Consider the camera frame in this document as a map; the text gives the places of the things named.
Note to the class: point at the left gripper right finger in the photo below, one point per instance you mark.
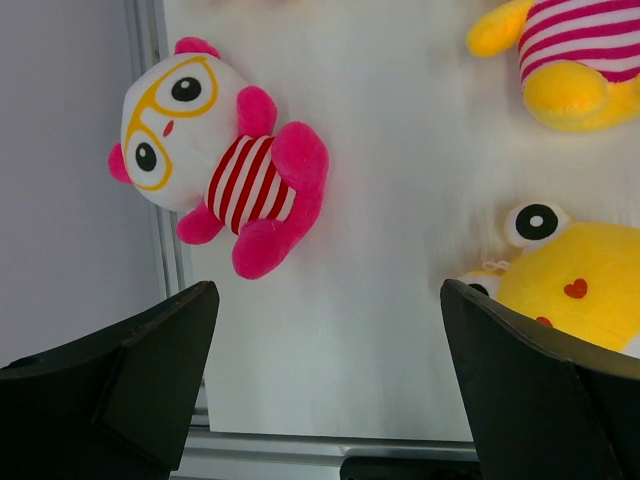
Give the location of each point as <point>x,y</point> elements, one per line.
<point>541,404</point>

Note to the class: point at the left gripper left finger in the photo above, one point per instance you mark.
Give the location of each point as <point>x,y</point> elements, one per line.
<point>115,404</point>

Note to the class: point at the pink plush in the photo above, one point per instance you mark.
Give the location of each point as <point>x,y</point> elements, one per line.
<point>197,138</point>

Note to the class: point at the yellow plush front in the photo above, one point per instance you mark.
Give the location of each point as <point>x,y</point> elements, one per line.
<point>579,277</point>

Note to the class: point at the yellow plush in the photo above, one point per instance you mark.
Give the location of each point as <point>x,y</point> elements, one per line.
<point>579,277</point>
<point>578,60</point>

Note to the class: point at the yellow plush centre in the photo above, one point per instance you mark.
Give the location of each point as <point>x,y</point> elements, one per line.
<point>578,60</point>

